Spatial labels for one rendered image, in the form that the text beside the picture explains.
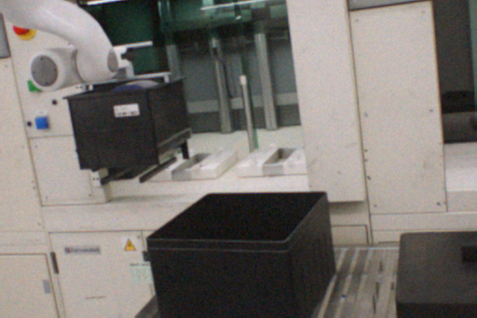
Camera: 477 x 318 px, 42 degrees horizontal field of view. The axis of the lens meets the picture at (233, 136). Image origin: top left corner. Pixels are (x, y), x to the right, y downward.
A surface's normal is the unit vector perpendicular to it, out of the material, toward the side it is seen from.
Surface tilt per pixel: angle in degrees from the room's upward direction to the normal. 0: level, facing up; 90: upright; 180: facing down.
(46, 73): 90
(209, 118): 90
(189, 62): 90
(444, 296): 0
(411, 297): 0
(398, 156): 90
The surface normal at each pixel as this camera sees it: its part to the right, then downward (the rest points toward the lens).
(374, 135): -0.30, 0.22
